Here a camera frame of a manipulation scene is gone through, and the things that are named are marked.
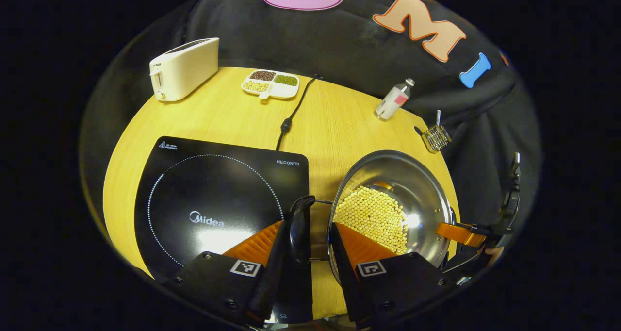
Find small bottle with pink label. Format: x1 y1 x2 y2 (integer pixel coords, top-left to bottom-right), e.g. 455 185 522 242
374 78 416 122

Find pile of yellow beans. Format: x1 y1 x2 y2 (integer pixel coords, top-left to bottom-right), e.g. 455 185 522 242
333 185 409 255

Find stainless steel pot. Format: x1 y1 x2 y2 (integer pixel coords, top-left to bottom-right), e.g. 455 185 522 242
289 150 459 287

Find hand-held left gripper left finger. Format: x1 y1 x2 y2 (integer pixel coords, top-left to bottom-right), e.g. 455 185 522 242
163 219 292 327

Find white divided dish of beans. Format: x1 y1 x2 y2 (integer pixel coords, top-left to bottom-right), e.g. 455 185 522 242
241 69 300 100

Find glass jar with spoon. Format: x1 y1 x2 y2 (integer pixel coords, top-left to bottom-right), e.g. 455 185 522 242
414 110 453 154

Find white toaster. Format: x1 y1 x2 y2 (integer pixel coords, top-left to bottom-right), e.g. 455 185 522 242
149 37 220 102

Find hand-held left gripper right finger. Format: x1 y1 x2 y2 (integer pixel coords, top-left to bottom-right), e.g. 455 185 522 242
330 222 459 330

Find black induction cooktop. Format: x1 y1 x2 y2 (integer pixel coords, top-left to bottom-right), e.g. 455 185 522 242
134 136 314 325

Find black power cable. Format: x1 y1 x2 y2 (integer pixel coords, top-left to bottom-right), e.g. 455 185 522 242
275 75 324 152

